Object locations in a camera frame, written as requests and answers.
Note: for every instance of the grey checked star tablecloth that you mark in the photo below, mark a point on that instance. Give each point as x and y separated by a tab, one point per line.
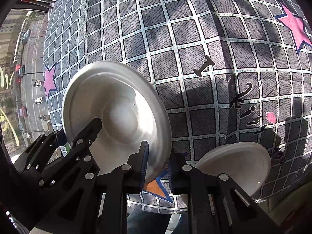
227	71

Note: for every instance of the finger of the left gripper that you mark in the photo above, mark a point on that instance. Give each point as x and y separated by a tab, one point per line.
39	152
80	145

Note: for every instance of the white paper bowl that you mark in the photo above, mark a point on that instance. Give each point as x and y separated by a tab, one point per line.
130	111
247	163

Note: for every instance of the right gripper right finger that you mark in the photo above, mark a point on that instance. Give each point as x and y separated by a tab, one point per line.
216	204

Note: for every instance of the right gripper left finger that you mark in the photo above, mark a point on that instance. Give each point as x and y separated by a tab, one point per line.
128	178

